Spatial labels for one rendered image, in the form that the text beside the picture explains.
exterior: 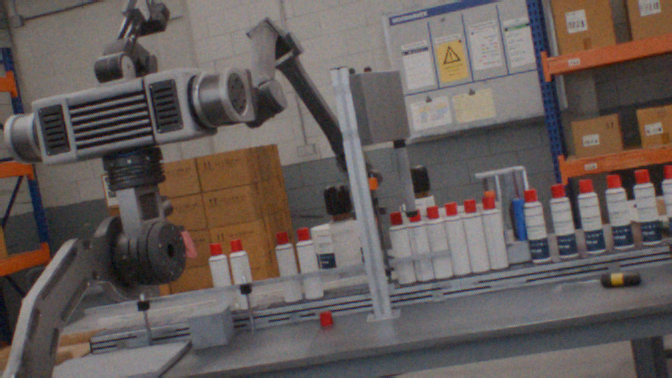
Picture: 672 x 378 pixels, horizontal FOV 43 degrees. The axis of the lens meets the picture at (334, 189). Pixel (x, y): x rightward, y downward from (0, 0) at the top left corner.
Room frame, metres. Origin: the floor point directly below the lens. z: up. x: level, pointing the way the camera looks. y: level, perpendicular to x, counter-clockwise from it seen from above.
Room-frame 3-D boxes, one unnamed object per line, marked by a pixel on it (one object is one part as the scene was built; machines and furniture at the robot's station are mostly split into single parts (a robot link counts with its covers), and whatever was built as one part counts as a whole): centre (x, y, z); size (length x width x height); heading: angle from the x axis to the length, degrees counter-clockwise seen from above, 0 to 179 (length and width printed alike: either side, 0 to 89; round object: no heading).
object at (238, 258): (2.44, 0.31, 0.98); 0.05 x 0.05 x 0.20
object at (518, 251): (2.43, -0.47, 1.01); 0.14 x 0.13 x 0.26; 83
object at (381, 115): (2.30, -0.14, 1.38); 0.17 x 0.10 x 0.19; 138
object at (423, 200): (2.97, -0.29, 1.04); 0.09 x 0.09 x 0.29
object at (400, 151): (2.27, -0.19, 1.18); 0.04 x 0.04 x 0.21
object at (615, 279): (2.13, -0.62, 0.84); 0.20 x 0.03 x 0.03; 60
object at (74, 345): (2.52, 0.95, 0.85); 0.30 x 0.26 x 0.04; 83
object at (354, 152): (2.24, -0.07, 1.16); 0.04 x 0.04 x 0.67; 83
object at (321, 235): (2.98, 0.01, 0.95); 0.20 x 0.20 x 0.14
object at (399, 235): (2.38, -0.16, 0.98); 0.05 x 0.05 x 0.20
